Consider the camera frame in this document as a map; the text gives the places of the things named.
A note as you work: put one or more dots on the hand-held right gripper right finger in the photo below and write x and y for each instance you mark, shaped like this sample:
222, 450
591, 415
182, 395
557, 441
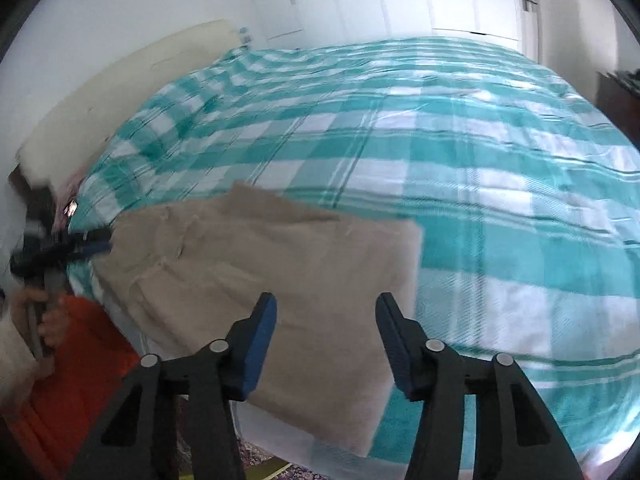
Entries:
395, 345

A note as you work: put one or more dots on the dark wooden cabinet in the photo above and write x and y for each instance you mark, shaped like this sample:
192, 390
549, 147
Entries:
617, 95

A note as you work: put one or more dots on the beige pants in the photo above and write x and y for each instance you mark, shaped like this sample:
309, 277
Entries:
300, 270

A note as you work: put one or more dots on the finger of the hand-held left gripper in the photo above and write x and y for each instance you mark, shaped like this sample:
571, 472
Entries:
95, 249
90, 236

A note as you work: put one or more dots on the cream headboard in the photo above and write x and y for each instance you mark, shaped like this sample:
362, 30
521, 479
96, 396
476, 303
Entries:
125, 90

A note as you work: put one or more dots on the person's left hand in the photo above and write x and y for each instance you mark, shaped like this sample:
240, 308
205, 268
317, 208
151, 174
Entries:
55, 325

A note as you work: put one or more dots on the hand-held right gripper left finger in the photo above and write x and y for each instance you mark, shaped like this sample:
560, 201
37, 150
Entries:
260, 340

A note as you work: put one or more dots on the orange printed blanket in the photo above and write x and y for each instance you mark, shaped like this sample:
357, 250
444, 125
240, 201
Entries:
80, 385

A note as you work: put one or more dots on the bed with teal checked cover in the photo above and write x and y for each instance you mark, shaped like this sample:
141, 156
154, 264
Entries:
450, 135

